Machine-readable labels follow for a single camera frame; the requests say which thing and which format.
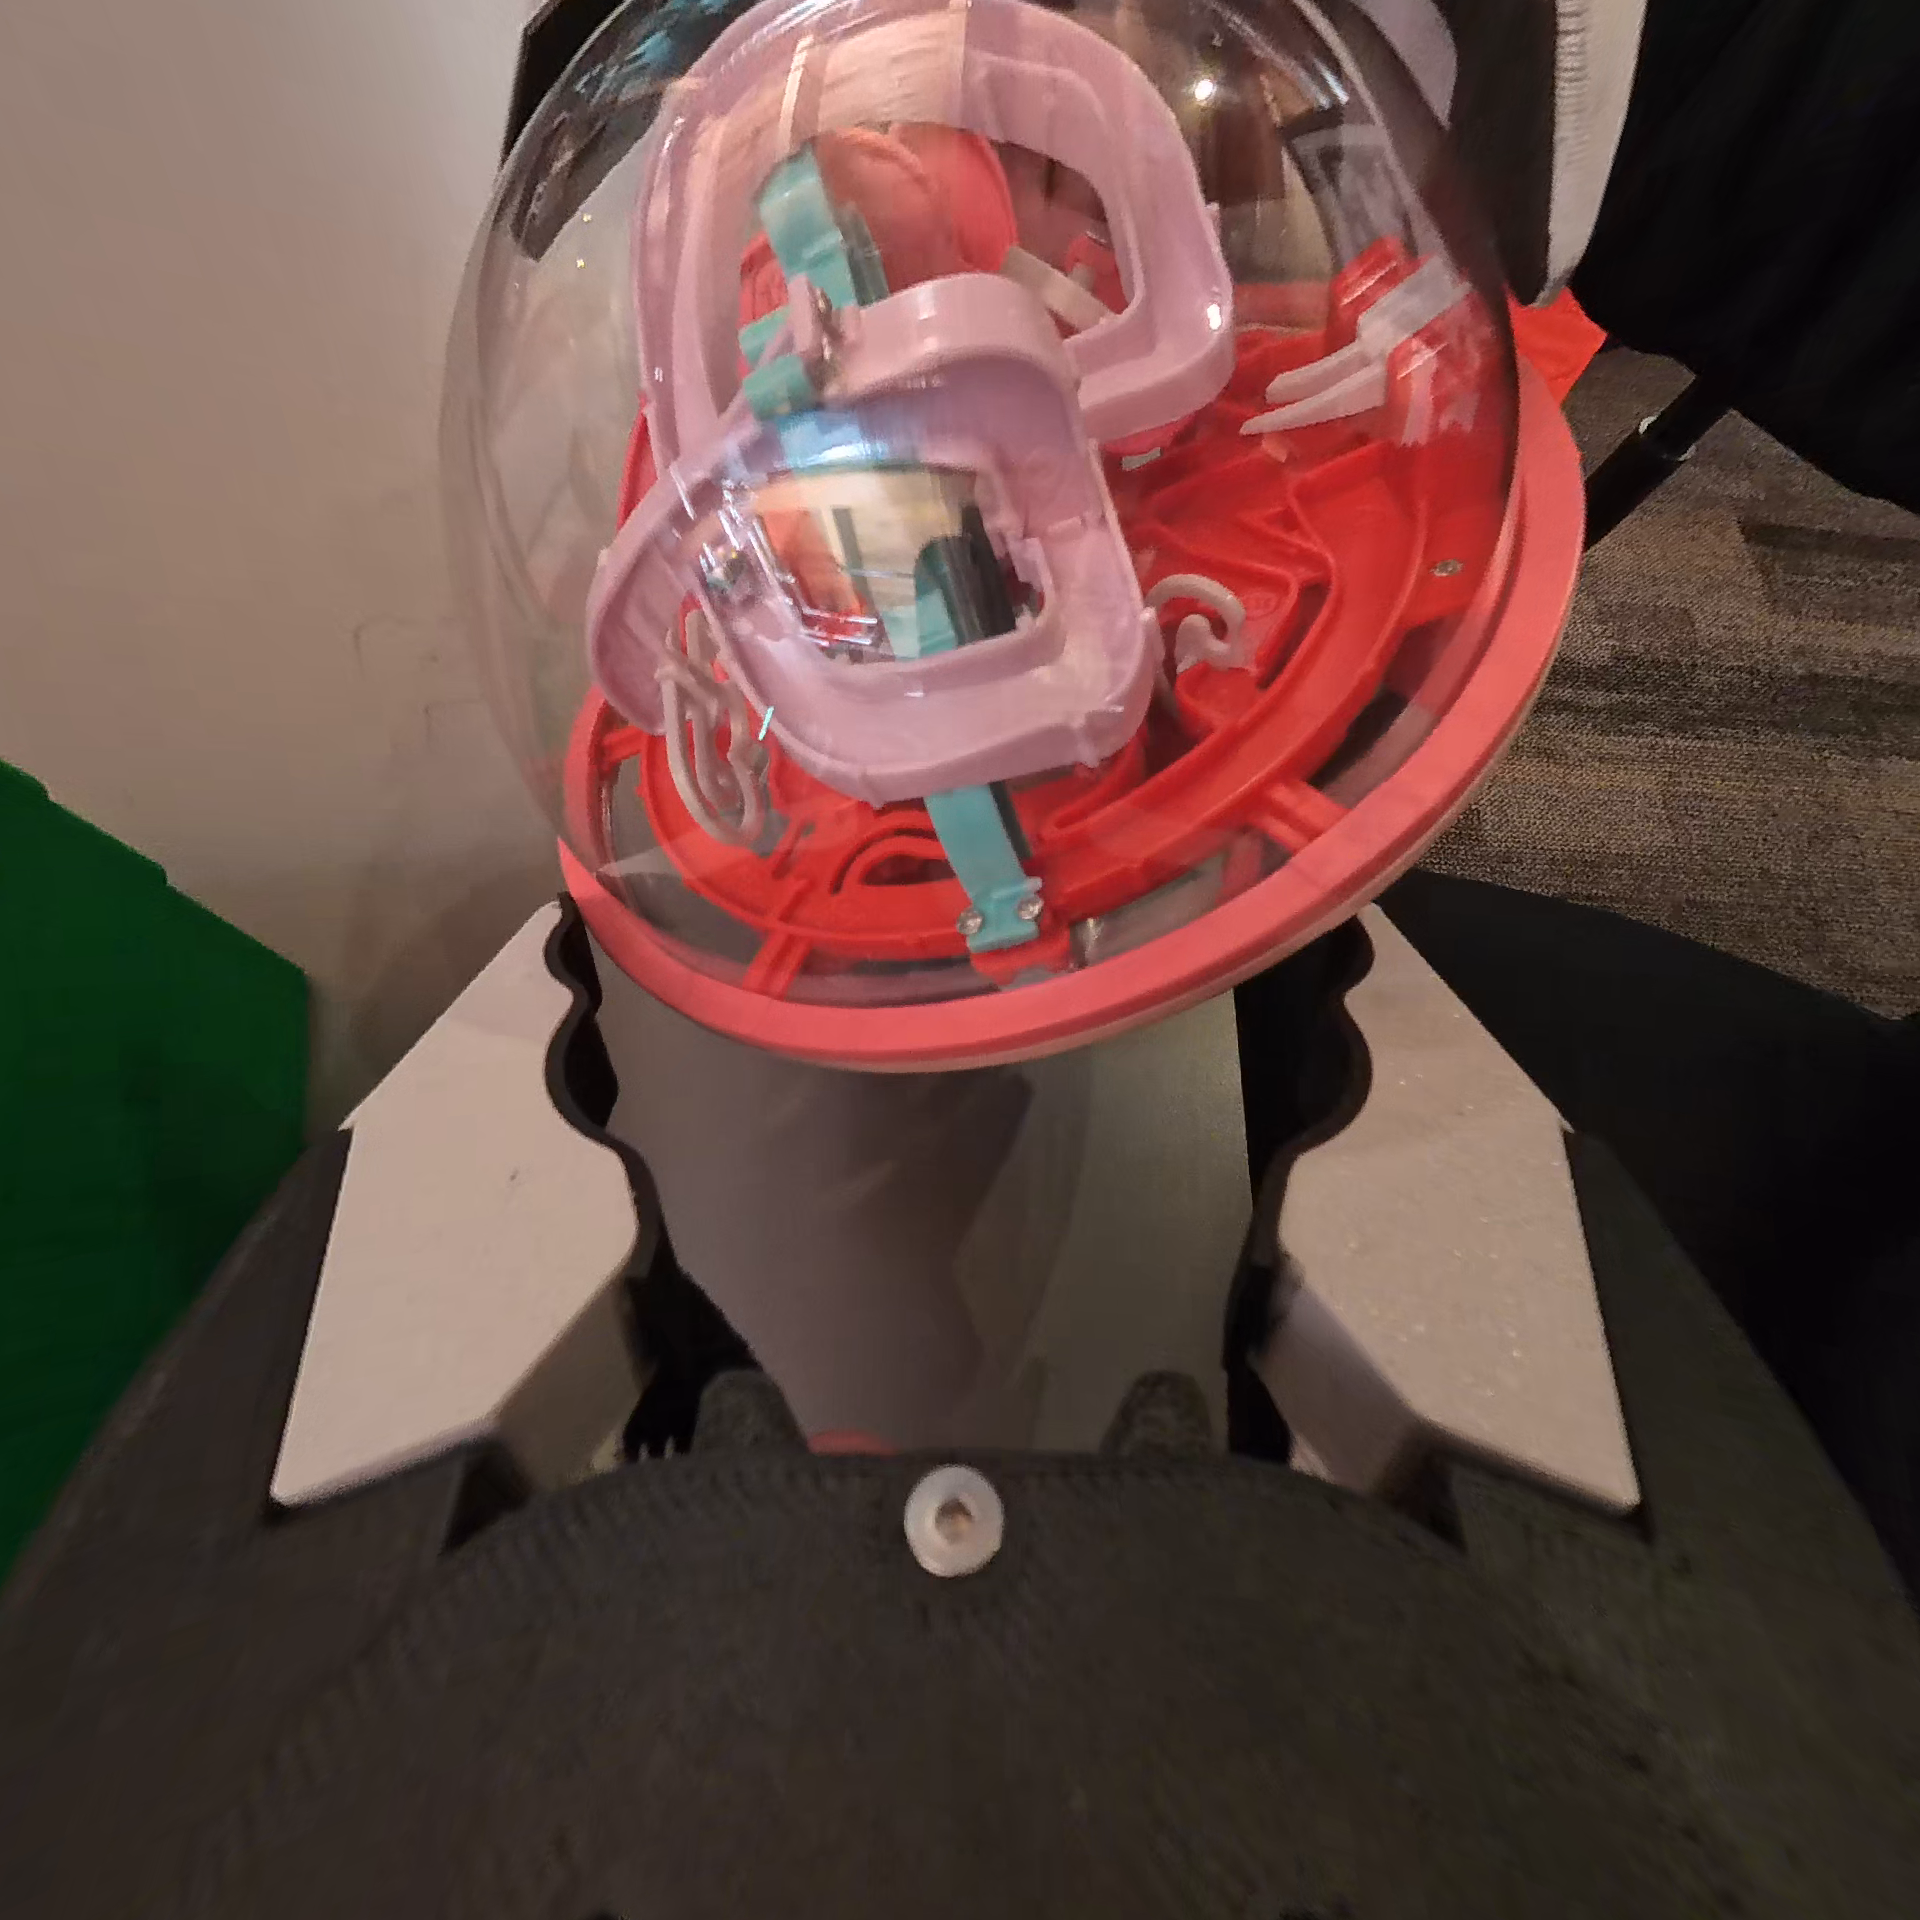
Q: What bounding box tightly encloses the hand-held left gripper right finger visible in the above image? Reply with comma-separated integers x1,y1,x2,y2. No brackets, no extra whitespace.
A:
1231,913,1647,1514

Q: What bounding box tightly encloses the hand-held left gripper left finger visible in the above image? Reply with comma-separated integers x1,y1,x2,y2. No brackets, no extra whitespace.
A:
268,896,669,1506

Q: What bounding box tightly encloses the clear maze ball red ring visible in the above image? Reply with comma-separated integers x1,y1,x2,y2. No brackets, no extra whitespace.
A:
441,0,1589,1454

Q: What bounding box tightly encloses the green box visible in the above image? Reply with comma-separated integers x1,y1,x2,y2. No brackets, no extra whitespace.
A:
0,761,314,1577

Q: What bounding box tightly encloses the black metal rod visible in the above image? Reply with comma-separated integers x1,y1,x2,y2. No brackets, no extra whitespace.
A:
1582,353,1749,528

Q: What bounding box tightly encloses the orange cloth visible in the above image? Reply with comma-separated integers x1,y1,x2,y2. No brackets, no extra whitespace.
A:
1510,287,1610,397

